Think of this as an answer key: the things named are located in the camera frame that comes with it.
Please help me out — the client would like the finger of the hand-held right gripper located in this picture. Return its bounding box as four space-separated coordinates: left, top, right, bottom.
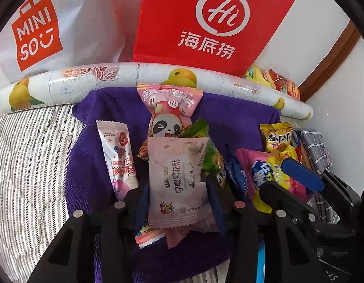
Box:
260 181 318 227
280 158 362 210

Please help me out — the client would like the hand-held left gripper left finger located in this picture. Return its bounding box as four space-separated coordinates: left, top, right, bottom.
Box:
37 180 151 283

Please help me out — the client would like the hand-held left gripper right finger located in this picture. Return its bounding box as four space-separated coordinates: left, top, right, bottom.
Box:
205 177 321 283

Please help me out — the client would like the red white snack packet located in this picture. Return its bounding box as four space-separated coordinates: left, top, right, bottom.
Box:
134 223 168 250

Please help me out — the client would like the pink yellow chips packet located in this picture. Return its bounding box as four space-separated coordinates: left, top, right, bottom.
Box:
236 148 310 213

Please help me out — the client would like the pale pink snack packet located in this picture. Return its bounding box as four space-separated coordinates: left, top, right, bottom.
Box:
147 136 215 249

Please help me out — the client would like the yellow snack packet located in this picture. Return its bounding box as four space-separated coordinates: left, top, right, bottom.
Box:
259 123 298 160

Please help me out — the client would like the blue snack packet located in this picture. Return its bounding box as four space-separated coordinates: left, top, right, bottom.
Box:
224 144 248 200

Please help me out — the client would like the small brown snack packet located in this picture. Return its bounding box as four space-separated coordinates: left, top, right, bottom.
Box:
137 142 151 162

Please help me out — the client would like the green snack packet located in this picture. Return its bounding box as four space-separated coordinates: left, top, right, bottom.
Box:
180 119 227 187

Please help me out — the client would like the white pink snack packet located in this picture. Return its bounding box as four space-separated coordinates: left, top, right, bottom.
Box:
96 120 140 200

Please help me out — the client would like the panda print snack packet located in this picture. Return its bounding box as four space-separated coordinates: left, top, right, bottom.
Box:
149 100 186 140

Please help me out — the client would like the grey checked cloth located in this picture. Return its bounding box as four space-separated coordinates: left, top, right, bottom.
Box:
291 128 339 225

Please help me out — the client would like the purple towel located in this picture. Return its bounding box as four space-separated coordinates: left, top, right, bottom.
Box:
65 87 284 283

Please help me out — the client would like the blue box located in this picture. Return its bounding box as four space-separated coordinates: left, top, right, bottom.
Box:
257 240 267 283

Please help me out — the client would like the orange chip bag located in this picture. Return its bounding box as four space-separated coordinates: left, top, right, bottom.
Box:
269 69 302 101

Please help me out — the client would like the yellow chip bag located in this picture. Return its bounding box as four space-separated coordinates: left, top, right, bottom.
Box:
244 65 276 89

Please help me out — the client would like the striped tablecloth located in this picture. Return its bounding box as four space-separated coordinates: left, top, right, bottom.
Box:
0 103 97 283

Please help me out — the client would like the fruit-print paper roll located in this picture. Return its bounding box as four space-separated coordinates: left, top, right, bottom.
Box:
0 62 314 121

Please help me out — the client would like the red paper bag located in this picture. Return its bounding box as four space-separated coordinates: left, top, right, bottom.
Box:
132 0 297 77

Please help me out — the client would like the white plastic bag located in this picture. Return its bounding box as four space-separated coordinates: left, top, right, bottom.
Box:
0 0 145 81

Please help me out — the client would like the wooden door frame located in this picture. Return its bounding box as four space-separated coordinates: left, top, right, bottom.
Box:
298 20 362 101

